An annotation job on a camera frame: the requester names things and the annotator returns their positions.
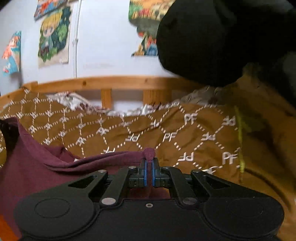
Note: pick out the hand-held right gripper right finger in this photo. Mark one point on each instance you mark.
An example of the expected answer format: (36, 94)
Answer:
(153, 174)

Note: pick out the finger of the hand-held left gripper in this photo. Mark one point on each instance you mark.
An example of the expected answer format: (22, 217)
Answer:
(8, 136)

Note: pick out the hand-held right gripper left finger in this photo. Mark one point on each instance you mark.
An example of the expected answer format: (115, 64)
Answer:
(145, 174)

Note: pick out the maroon long-sleeve sweater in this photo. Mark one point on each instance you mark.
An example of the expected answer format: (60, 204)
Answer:
(34, 176)

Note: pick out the brown printed blanket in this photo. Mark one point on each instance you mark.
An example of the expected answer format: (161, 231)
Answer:
(185, 120)

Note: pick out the white floral bed sheet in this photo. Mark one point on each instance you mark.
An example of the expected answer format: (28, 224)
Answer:
(76, 102)

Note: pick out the curled cartoon poster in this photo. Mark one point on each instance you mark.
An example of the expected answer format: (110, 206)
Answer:
(11, 53)

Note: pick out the blond cartoon figure poster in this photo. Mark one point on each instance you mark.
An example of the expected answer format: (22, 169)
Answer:
(54, 39)

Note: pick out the red and blue cartoon poster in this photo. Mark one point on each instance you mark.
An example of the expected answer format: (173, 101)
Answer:
(49, 8)

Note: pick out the black puffer jacket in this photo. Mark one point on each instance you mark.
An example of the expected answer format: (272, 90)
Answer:
(219, 39)

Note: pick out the colourful landscape poster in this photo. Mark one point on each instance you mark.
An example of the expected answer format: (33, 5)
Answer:
(144, 14)

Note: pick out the wooden bed frame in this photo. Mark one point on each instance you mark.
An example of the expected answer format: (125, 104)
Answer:
(129, 83)

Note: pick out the white wall pipe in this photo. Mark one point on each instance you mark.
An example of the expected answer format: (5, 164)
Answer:
(75, 46)

